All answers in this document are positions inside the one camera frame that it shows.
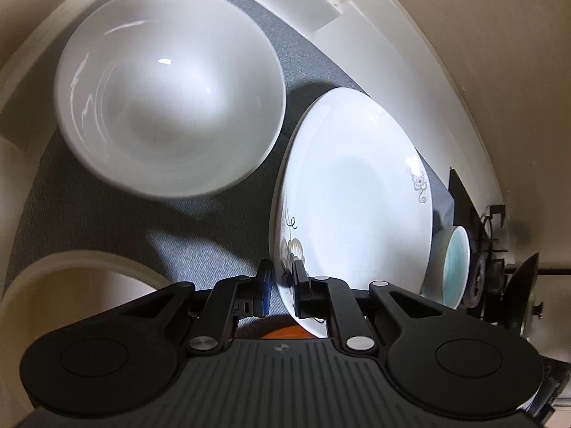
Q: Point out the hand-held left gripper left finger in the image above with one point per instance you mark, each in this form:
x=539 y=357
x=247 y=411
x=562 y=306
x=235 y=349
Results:
x=266 y=286

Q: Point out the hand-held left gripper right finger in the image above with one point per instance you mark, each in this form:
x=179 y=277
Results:
x=298 y=283

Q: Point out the white floral print plate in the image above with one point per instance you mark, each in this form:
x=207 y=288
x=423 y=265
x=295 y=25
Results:
x=352 y=196

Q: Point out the orange round object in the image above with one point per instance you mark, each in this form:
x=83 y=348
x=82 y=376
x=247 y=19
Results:
x=285 y=333

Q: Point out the small bowl with teal inside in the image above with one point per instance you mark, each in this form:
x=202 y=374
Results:
x=455 y=263

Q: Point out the grey woven table mat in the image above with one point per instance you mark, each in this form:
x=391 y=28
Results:
x=116 y=227

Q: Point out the large white bowl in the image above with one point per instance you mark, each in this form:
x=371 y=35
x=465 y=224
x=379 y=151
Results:
x=169 y=93

